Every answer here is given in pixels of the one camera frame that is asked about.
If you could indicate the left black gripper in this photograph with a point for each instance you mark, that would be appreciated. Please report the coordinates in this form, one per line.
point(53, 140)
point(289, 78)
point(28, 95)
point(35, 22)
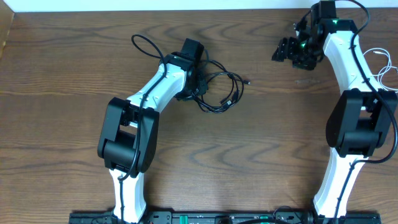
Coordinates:
point(193, 90)

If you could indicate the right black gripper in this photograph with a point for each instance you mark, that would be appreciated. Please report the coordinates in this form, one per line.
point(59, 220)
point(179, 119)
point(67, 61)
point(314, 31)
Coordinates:
point(282, 50)

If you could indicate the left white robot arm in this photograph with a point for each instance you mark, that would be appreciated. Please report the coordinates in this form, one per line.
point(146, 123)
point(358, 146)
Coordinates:
point(128, 138)

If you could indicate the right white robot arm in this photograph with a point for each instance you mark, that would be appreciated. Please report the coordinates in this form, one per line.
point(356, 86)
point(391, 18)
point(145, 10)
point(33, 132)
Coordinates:
point(362, 117)

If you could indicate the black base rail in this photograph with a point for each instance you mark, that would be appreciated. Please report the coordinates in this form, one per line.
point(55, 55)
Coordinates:
point(281, 215)

